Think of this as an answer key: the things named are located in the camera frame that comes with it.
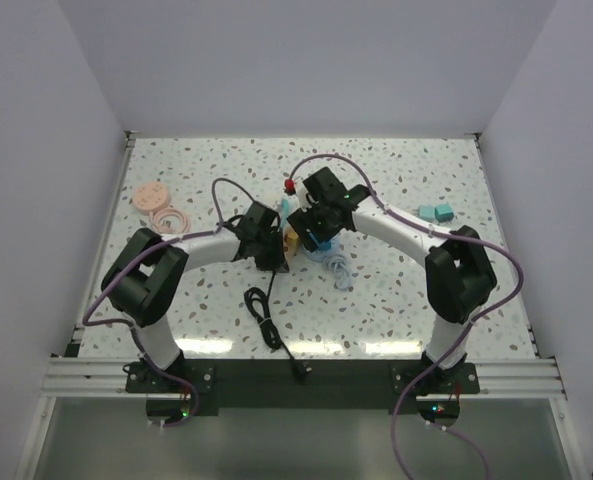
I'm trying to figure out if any yellow cube plug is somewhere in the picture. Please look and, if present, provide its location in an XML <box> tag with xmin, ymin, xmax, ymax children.
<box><xmin>284</xmin><ymin>229</ymin><xmax>300</xmax><ymax>257</ymax></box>

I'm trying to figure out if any pink square adapter plug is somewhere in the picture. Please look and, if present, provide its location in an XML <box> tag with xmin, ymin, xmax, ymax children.
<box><xmin>418</xmin><ymin>205</ymin><xmax>436</xmax><ymax>223</ymax></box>

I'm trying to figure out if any teal cube plug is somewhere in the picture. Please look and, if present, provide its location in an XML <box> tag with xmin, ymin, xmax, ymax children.
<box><xmin>434</xmin><ymin>203</ymin><xmax>455</xmax><ymax>223</ymax></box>

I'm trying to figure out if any pink round socket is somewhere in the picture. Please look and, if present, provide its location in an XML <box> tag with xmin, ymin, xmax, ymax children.
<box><xmin>132</xmin><ymin>181</ymin><xmax>171</xmax><ymax>215</ymax></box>

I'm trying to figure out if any blue square adapter plug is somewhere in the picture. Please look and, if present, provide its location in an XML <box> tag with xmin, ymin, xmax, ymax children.
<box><xmin>303</xmin><ymin>233</ymin><xmax>333</xmax><ymax>253</ymax></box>

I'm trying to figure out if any teal triangular power socket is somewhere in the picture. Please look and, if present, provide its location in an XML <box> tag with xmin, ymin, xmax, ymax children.
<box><xmin>280</xmin><ymin>197</ymin><xmax>292</xmax><ymax>219</ymax></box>

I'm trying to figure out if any light blue round socket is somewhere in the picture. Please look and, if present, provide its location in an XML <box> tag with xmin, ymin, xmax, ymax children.
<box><xmin>301</xmin><ymin>237</ymin><xmax>340</xmax><ymax>263</ymax></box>

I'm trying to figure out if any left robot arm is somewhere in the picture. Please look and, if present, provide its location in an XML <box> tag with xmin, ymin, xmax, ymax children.
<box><xmin>101</xmin><ymin>201</ymin><xmax>288</xmax><ymax>392</ymax></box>

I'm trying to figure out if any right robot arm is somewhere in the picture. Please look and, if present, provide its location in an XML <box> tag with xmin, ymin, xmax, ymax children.
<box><xmin>284</xmin><ymin>167</ymin><xmax>497</xmax><ymax>393</ymax></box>

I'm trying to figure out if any white red wrist camera mount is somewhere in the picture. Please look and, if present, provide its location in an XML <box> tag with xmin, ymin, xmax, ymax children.
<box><xmin>284</xmin><ymin>177</ymin><xmax>314</xmax><ymax>209</ymax></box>

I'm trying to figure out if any black power cable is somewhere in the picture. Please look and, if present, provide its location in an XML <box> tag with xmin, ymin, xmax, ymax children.
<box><xmin>244</xmin><ymin>269</ymin><xmax>313</xmax><ymax>381</ymax></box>

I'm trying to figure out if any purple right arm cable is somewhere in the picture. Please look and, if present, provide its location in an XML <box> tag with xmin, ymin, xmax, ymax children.
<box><xmin>293</xmin><ymin>153</ymin><xmax>525</xmax><ymax>480</ymax></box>

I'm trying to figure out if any light blue coiled cable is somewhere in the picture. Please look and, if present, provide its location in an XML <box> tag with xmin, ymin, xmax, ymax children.
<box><xmin>320</xmin><ymin>252</ymin><xmax>353</xmax><ymax>291</ymax></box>

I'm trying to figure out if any pink coiled cable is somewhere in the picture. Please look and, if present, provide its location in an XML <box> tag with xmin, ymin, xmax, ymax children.
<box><xmin>148</xmin><ymin>208</ymin><xmax>193</xmax><ymax>235</ymax></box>

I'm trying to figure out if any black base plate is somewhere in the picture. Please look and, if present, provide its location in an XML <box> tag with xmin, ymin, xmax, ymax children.
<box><xmin>122</xmin><ymin>359</ymin><xmax>481</xmax><ymax>420</ymax></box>

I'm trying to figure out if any aluminium frame rail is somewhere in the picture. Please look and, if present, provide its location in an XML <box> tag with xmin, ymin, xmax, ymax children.
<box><xmin>32</xmin><ymin>136</ymin><xmax>590</xmax><ymax>479</ymax></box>

